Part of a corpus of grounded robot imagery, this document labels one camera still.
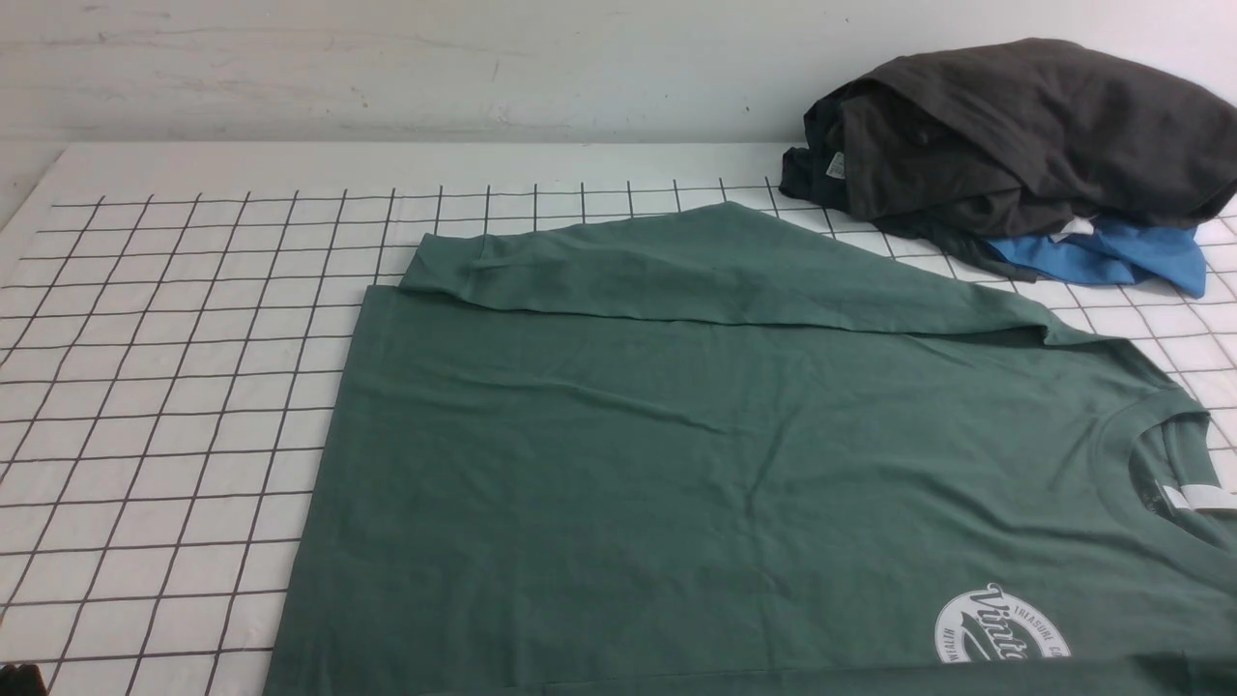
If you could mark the white grid-pattern table cloth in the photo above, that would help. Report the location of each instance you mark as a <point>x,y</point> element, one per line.
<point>176,317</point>

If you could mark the dark grey crumpled garment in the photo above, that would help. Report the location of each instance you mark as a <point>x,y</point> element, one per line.
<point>1011,142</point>

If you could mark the blue crumpled garment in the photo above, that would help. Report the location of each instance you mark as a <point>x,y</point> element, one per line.
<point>1107,251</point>

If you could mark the green long-sleeve top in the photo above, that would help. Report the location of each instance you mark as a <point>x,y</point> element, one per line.
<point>717,454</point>

